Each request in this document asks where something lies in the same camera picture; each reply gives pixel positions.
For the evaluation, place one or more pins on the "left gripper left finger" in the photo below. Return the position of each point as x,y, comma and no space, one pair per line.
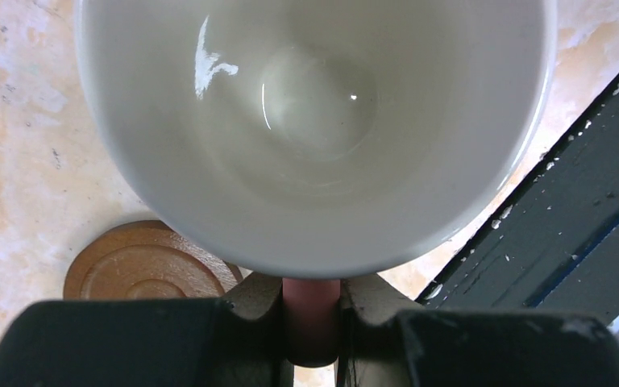
234,340

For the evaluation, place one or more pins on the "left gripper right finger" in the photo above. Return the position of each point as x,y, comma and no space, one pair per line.
388,339

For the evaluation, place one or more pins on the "brown coaster five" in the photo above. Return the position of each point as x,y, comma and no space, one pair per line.
147,260

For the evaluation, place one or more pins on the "pink cup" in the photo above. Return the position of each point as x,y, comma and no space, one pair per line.
316,140

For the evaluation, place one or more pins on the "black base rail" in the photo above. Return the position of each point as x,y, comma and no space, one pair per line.
554,242

